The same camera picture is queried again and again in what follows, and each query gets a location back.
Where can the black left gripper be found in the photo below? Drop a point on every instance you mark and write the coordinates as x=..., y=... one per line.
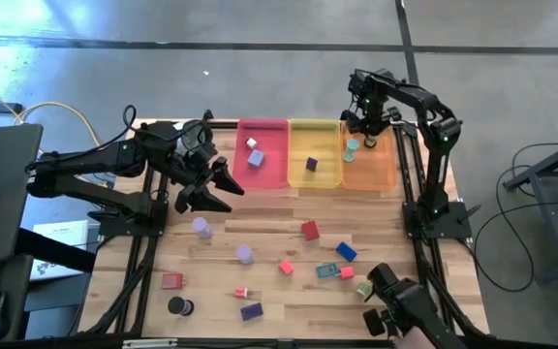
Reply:
x=192, y=165

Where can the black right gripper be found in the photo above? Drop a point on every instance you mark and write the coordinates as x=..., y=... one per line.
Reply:
x=373, y=118

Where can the black hourglass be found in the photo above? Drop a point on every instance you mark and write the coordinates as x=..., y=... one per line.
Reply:
x=370, y=145

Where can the lavender hourglass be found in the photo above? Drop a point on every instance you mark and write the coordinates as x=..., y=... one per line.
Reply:
x=244, y=254
x=202, y=227

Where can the teal hourglass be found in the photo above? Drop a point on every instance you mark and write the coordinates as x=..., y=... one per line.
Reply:
x=351, y=150

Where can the lavender wall charger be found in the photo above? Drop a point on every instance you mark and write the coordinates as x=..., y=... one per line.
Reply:
x=256, y=158

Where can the small white cube adapter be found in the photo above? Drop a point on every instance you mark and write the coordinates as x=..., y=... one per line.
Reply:
x=251, y=143

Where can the small dark purple box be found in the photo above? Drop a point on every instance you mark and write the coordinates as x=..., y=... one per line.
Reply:
x=312, y=164

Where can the black disc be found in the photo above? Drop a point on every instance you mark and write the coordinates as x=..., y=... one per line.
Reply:
x=180, y=306

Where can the blue rectangular block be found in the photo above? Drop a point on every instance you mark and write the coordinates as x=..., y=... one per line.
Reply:
x=346, y=251

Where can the teal rectangular box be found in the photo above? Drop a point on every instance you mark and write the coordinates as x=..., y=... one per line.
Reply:
x=327, y=270

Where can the small pink cube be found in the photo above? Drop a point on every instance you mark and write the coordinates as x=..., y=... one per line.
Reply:
x=347, y=272

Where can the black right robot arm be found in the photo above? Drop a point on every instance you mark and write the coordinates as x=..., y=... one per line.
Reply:
x=434, y=160

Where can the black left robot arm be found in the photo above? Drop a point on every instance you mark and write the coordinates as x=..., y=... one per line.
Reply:
x=90, y=157

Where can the orange translucent plastic bin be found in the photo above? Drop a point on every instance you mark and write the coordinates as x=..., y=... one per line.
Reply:
x=376, y=169

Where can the pink translucent plastic bin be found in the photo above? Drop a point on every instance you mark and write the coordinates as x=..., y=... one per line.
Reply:
x=269, y=174

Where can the yellow translucent plastic bin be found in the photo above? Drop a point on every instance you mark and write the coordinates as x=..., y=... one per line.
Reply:
x=318, y=140

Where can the red charger with prongs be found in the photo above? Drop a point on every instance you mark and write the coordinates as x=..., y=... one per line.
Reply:
x=172, y=280

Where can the dark red charger block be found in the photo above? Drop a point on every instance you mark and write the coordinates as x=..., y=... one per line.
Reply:
x=310, y=230

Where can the pink red USB charger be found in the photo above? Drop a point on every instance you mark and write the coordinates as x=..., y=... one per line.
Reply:
x=286, y=267

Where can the small red white plug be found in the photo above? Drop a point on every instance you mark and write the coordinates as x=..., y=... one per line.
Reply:
x=241, y=292

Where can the dark purple rectangular box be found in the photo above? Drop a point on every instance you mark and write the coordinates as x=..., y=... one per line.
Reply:
x=251, y=311

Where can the white paper booklet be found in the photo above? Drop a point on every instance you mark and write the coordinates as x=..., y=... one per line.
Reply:
x=66, y=232

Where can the black desk leg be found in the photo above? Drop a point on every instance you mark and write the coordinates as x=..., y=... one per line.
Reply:
x=56, y=249

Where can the dark grey metal table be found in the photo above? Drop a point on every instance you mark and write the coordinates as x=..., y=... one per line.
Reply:
x=550, y=203

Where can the dark grey side desk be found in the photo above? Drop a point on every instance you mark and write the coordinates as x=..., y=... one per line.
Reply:
x=3, y=165

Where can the person's hand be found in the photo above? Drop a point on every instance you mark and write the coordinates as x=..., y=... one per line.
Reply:
x=412, y=340

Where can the black aluminium table frame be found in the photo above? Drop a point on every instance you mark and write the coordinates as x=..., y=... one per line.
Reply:
x=230, y=124

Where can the silver metal bracket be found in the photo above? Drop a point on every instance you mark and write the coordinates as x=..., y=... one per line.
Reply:
x=149, y=343

